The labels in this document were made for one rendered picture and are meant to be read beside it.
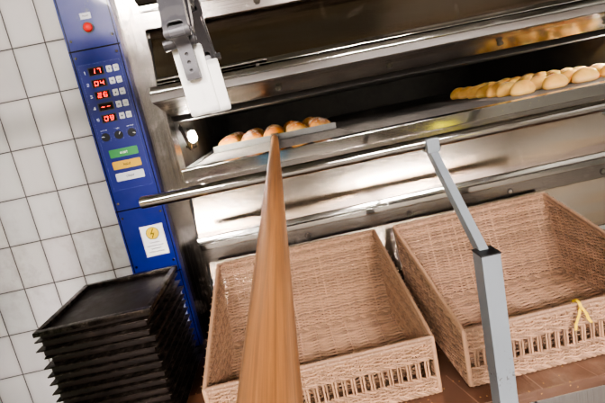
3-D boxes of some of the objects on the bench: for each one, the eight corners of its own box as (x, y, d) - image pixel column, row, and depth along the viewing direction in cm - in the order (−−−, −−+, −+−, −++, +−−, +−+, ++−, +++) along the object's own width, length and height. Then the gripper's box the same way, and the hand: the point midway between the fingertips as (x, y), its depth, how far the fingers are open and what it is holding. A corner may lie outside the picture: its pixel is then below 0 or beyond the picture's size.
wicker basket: (401, 298, 143) (388, 224, 138) (551, 263, 146) (544, 189, 141) (468, 391, 95) (453, 284, 90) (690, 336, 98) (685, 229, 93)
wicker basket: (232, 335, 141) (213, 262, 136) (388, 300, 143) (375, 226, 139) (213, 451, 93) (183, 344, 88) (447, 394, 96) (431, 288, 91)
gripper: (156, -32, 57) (201, 116, 61) (72, -132, 33) (158, 126, 37) (207, -45, 57) (248, 103, 61) (163, -154, 33) (237, 105, 37)
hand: (212, 102), depth 49 cm, fingers open, 13 cm apart
